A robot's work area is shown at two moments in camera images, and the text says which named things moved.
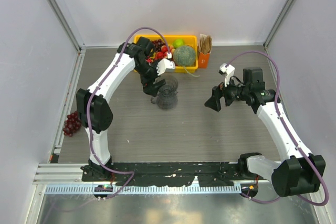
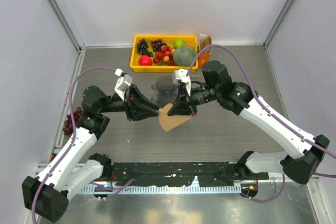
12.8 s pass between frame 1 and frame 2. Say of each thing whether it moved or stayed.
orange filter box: stayed
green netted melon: stayed
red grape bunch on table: stayed
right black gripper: moved
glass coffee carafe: stayed
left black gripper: moved
